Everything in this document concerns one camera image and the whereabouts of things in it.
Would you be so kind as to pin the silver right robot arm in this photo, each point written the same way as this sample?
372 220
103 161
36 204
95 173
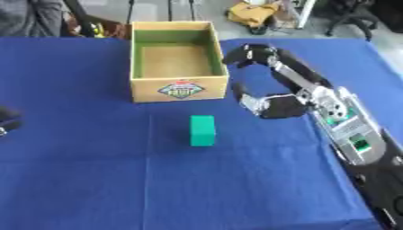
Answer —
362 143

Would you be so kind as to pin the person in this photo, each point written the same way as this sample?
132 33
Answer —
31 17

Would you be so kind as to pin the black tripod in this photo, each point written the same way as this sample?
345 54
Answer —
160 10

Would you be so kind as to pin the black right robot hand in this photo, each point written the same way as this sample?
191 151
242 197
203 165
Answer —
286 105

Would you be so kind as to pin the black office chair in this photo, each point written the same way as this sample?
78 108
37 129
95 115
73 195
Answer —
350 16

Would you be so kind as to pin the tan cardboard box green inside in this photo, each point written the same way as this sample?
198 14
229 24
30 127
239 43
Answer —
177 63

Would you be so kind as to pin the green rectangular block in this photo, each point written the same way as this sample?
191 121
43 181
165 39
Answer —
202 130

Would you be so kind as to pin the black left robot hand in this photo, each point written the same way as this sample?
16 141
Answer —
9 120

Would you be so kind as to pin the yellow bag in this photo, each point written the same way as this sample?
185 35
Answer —
253 13

